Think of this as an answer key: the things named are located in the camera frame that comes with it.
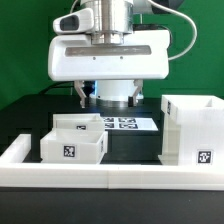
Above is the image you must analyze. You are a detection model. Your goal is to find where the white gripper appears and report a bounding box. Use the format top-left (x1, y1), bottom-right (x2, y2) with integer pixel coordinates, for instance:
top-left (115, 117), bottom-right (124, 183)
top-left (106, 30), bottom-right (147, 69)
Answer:
top-left (48, 30), bottom-right (170, 108)

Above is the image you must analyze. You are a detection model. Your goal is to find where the white drawer box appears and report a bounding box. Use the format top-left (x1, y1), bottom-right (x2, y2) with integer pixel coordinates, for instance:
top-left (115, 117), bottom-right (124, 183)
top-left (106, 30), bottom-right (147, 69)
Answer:
top-left (40, 129), bottom-right (108, 164)
top-left (53, 113), bottom-right (105, 131)

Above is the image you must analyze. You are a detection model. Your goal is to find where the white front drawer box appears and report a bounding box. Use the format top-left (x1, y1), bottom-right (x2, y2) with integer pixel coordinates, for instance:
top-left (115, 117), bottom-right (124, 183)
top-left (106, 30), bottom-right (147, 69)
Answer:
top-left (40, 129), bottom-right (108, 164)

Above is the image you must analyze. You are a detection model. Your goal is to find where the white drawer cabinet frame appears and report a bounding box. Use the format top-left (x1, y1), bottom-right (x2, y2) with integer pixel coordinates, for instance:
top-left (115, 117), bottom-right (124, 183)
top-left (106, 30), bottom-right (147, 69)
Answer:
top-left (158, 95), bottom-right (224, 166)

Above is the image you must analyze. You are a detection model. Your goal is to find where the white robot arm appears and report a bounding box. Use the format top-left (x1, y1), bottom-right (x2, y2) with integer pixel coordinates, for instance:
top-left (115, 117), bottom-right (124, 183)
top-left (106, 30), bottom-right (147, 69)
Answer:
top-left (48, 0), bottom-right (171, 106)

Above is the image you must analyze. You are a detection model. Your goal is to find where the marker sheet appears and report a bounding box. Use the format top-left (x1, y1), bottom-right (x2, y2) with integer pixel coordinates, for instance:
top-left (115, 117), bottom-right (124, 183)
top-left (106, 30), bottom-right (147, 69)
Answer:
top-left (103, 117), bottom-right (158, 131)

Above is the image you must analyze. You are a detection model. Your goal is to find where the white L-shaped fence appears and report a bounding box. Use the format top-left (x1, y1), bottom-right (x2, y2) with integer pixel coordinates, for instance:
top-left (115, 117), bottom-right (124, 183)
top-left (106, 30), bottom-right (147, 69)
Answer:
top-left (0, 134), bottom-right (224, 191)

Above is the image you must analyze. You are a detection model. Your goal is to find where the black cable bundle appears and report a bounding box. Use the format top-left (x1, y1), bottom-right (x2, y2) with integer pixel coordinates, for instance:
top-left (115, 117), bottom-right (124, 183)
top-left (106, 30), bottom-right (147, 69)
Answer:
top-left (39, 81), bottom-right (76, 96)

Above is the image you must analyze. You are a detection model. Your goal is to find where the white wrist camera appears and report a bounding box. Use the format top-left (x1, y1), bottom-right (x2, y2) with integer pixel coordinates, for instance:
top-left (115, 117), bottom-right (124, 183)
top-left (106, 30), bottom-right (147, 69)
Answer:
top-left (53, 8), bottom-right (94, 35)

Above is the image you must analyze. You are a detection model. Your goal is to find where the white cable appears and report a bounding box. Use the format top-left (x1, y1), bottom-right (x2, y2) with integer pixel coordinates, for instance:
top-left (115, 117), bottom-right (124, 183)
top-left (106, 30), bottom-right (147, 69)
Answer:
top-left (146, 0), bottom-right (198, 62)

